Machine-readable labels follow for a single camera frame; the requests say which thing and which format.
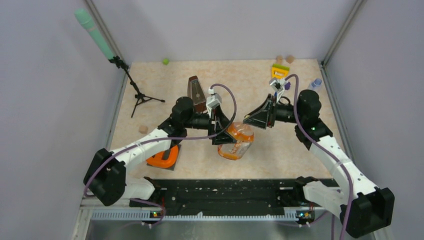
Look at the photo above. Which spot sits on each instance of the yellow triangular toy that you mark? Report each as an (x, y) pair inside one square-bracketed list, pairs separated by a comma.
[(279, 71)]

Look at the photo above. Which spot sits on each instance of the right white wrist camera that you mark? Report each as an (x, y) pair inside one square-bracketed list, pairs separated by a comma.
[(279, 87)]

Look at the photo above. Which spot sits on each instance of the tan wooden block left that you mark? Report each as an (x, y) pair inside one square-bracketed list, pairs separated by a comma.
[(279, 59)]

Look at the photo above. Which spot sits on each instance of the tan wooden block right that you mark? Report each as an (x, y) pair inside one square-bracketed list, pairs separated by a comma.
[(290, 59)]

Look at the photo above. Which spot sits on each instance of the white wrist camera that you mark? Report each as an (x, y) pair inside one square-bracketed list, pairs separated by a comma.
[(279, 87), (212, 101)]

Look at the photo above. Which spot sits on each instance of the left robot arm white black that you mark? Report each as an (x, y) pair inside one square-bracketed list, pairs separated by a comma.
[(106, 177)]

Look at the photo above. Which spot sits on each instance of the mint green microphone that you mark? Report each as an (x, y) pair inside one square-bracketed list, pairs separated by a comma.
[(86, 21)]

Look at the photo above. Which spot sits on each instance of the tan wooden block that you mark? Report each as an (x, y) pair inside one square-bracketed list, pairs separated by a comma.
[(290, 59), (279, 59)]

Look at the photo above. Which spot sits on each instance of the grey toothed cable tray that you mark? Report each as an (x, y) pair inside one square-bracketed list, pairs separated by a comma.
[(290, 215)]

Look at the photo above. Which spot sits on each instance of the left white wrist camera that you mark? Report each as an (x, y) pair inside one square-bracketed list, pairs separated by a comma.
[(212, 101)]

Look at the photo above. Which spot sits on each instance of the orange tape dispenser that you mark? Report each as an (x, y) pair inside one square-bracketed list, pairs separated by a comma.
[(164, 159)]

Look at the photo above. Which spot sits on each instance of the orange juice bottle yellow cap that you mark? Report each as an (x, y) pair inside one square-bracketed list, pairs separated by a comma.
[(244, 136)]

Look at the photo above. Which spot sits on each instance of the tan wooden cube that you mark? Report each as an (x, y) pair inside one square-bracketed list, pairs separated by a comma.
[(143, 129)]

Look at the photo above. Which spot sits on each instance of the purple cube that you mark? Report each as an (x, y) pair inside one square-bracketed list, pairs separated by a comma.
[(287, 85)]

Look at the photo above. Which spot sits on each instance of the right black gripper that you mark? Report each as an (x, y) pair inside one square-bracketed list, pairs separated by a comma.
[(262, 116)]

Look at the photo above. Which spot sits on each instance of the clear small water bottle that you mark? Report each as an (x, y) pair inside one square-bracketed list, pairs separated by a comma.
[(315, 84)]

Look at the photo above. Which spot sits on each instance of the brown wooden metronome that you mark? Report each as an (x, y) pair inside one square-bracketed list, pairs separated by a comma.
[(196, 93)]

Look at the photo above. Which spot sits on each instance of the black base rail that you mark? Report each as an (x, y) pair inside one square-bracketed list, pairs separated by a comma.
[(227, 197)]

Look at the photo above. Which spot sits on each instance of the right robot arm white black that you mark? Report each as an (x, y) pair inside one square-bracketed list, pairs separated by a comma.
[(359, 204)]

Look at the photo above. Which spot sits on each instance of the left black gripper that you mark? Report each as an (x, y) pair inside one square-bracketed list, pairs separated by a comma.
[(221, 121)]

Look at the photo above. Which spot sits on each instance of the black tripod microphone stand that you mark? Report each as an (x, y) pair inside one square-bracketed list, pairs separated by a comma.
[(140, 97)]

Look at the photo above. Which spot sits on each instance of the dark grey square mat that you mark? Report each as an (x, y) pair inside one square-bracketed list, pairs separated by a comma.
[(175, 162)]

